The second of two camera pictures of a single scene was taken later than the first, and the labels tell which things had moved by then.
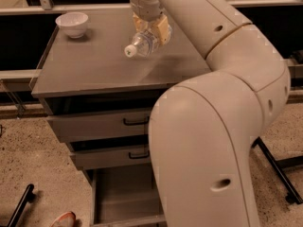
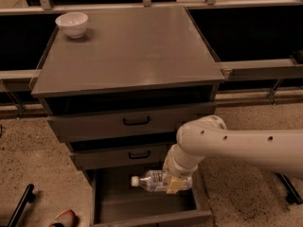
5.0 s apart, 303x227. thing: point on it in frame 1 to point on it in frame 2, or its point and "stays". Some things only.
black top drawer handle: x=128 y=123 stays
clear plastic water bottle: x=143 y=45 to x=157 y=181
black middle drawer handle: x=138 y=157 stays
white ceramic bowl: x=73 y=24 stays
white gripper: x=146 y=12 to x=177 y=169
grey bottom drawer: x=126 y=197 stays
